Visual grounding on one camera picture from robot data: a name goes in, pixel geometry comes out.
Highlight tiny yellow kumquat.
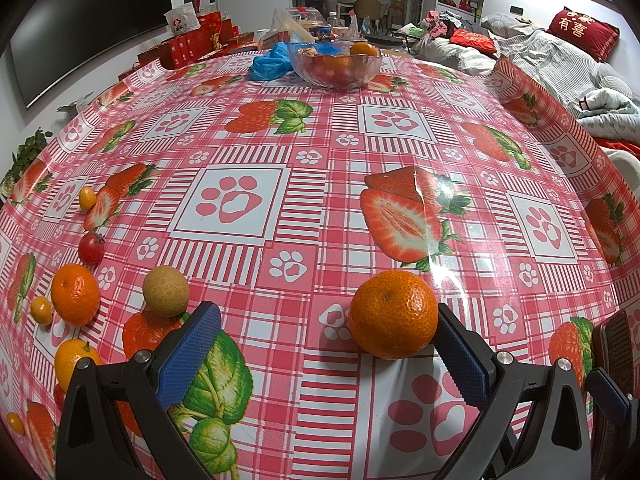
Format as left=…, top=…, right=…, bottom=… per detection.
left=6, top=412, right=25, bottom=436

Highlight orange mandarin with stem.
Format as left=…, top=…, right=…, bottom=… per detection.
left=54, top=339, right=102, bottom=392

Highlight small yellow cherry tomato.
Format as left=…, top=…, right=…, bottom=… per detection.
left=30, top=296, right=53, bottom=326

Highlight orange mandarin by tray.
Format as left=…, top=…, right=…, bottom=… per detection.
left=51, top=263, right=101, bottom=327

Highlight brown round longan fruit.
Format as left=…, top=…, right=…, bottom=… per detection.
left=142, top=266, right=190, bottom=318

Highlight large orange mandarin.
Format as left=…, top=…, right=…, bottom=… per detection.
left=348, top=270, right=438, bottom=360

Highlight red cherry tomato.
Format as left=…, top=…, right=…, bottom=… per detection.
left=78, top=232, right=105, bottom=266

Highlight small yellow kumquat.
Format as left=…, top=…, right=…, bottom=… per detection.
left=78, top=186, right=96, bottom=211

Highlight strawberry pattern tablecloth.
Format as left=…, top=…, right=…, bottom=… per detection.
left=1, top=56, right=639, bottom=479

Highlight green leafy vegetables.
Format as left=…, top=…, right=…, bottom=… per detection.
left=1, top=128, right=53, bottom=198

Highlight grey white quilt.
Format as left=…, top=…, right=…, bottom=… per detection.
left=411, top=11, right=639, bottom=145

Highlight red embroidered pillow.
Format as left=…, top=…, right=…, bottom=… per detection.
left=548, top=8, right=620, bottom=63

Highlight glass fruit bowl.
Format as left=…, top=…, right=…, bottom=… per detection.
left=288, top=41, right=383, bottom=90

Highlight orange in glass bowl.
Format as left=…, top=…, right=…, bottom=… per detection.
left=349, top=42, right=378, bottom=56

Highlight blue plastic bag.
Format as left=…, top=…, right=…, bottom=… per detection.
left=247, top=41, right=293, bottom=81

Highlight red gift boxes stack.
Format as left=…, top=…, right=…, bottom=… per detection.
left=138, top=11, right=255, bottom=70

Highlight white paper gift bag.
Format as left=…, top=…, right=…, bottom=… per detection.
left=165, top=2, right=201, bottom=36

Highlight wooden dining chair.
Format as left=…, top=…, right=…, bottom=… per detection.
left=354, top=0, right=382, bottom=21

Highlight wall mounted television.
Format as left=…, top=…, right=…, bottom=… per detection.
left=10, top=0, right=171, bottom=107

